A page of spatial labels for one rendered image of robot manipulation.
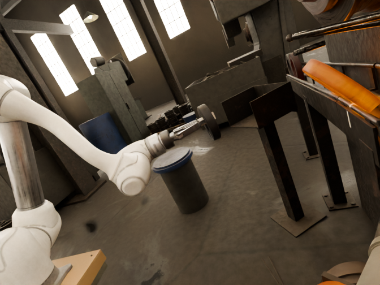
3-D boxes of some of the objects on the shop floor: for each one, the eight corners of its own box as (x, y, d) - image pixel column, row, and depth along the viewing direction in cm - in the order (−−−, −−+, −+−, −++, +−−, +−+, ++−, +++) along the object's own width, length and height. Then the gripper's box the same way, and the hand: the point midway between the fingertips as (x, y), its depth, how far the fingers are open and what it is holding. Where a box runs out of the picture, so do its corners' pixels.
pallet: (210, 112, 458) (202, 92, 445) (206, 123, 384) (196, 100, 372) (161, 130, 494) (152, 113, 482) (149, 144, 421) (138, 124, 408)
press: (116, 133, 825) (76, 64, 748) (134, 121, 918) (101, 59, 841) (141, 124, 752) (100, 46, 675) (158, 112, 846) (124, 43, 768)
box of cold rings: (70, 183, 402) (42, 142, 377) (106, 172, 364) (77, 126, 339) (1, 235, 296) (-44, 183, 271) (42, 228, 257) (-6, 167, 232)
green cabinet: (119, 160, 404) (74, 84, 362) (137, 145, 466) (100, 78, 423) (139, 153, 386) (95, 72, 343) (155, 138, 448) (119, 68, 405)
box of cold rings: (268, 99, 356) (253, 51, 333) (277, 112, 281) (258, 52, 258) (210, 120, 389) (193, 78, 366) (204, 137, 314) (182, 86, 291)
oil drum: (139, 150, 413) (116, 107, 388) (123, 165, 361) (95, 116, 336) (116, 158, 436) (93, 117, 410) (98, 173, 384) (69, 128, 358)
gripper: (167, 145, 96) (214, 120, 96) (167, 154, 84) (221, 125, 83) (158, 130, 94) (207, 105, 94) (157, 138, 82) (214, 108, 81)
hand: (206, 119), depth 89 cm, fingers closed
